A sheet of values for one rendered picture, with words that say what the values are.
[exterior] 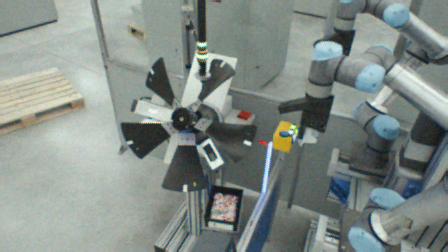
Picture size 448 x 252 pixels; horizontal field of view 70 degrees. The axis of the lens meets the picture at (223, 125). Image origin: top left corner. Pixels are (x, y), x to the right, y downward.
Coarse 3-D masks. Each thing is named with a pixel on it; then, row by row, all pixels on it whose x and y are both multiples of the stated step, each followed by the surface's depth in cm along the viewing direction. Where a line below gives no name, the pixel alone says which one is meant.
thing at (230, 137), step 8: (208, 128) 155; (216, 128) 155; (224, 128) 156; (232, 128) 156; (240, 128) 156; (248, 128) 156; (256, 128) 156; (216, 136) 152; (224, 136) 152; (232, 136) 152; (240, 136) 153; (248, 136) 153; (224, 144) 150; (232, 144) 150; (240, 144) 150; (232, 152) 148; (240, 152) 148
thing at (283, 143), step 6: (282, 120) 182; (282, 126) 178; (288, 126) 178; (276, 132) 173; (288, 132) 173; (294, 132) 173; (276, 138) 171; (282, 138) 169; (288, 138) 169; (276, 144) 173; (282, 144) 171; (288, 144) 170; (282, 150) 174; (288, 150) 172
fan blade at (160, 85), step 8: (160, 64) 163; (160, 72) 164; (152, 80) 170; (160, 80) 165; (168, 80) 160; (152, 88) 173; (160, 88) 168; (168, 88) 162; (160, 96) 171; (168, 96) 164; (168, 104) 169
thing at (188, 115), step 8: (176, 112) 156; (184, 112) 155; (192, 112) 156; (200, 112) 165; (176, 120) 156; (184, 120) 155; (192, 120) 153; (176, 128) 155; (184, 128) 153; (192, 128) 157
